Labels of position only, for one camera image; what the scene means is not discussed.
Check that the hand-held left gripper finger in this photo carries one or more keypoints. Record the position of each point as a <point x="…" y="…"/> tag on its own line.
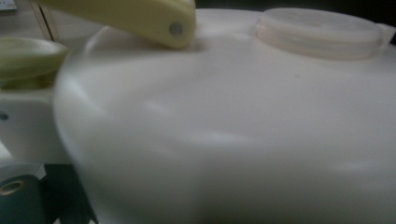
<point x="18" y="203"/>

